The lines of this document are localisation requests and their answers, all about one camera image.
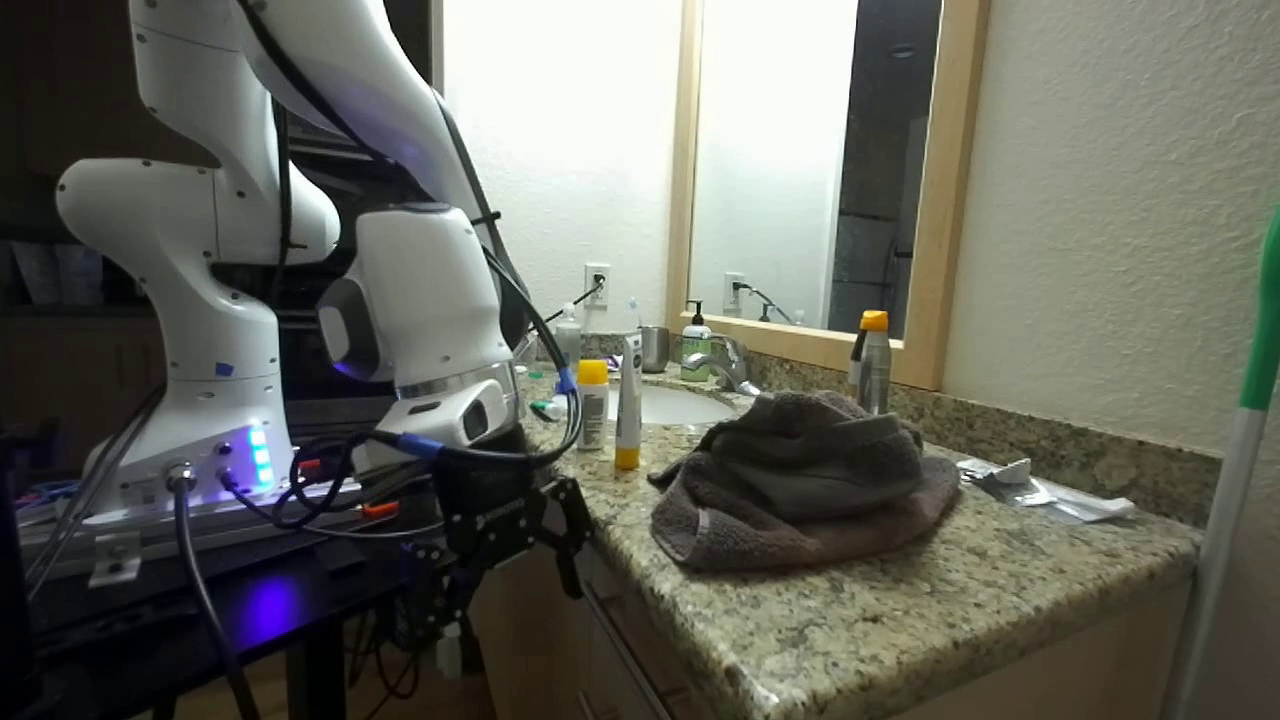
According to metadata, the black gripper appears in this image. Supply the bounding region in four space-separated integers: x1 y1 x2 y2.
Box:
426 443 601 634

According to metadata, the wooden drawer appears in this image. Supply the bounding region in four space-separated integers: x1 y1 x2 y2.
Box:
569 534 681 720

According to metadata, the small white bottle yellow cap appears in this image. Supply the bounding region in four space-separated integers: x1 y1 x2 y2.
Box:
573 354 617 455

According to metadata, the white tube yellow cap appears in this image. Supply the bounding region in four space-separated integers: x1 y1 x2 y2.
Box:
613 330 647 477

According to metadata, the black robot cart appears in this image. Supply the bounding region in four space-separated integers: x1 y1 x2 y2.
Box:
0 435 565 720

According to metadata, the white sink basin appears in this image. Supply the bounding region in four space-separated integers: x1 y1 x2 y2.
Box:
635 376 753 431

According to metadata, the grey metal cup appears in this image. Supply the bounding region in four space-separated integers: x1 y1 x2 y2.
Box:
632 321 673 378

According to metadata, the green soap pump bottle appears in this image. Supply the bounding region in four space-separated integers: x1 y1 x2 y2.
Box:
673 295 721 382

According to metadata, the chrome faucet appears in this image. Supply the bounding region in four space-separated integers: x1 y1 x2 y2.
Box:
707 337 762 401

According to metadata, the grey towel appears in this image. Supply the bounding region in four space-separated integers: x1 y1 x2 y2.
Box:
645 389 965 581

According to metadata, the spray can yellow cap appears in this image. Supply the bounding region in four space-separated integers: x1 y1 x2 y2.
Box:
847 303 895 419

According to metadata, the wood framed mirror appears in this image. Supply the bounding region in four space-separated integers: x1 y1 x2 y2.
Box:
663 0 1000 390

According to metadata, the clear plastic wrapper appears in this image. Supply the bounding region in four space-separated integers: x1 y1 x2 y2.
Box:
947 449 1140 526

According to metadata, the wooden vanity cabinet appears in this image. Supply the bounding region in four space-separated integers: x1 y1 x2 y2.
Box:
464 532 1198 720

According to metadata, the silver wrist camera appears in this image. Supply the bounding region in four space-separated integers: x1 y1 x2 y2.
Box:
382 376 520 452

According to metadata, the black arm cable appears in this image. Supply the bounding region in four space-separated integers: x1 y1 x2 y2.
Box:
234 0 588 471

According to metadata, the black power cord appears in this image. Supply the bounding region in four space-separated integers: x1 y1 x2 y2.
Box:
530 278 603 354

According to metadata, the white wall outlet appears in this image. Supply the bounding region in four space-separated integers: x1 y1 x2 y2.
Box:
581 256 617 315

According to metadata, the grey cable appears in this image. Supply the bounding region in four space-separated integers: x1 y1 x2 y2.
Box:
163 458 268 720

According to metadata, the green white mop handle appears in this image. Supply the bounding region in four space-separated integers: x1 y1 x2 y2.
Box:
1163 195 1280 720

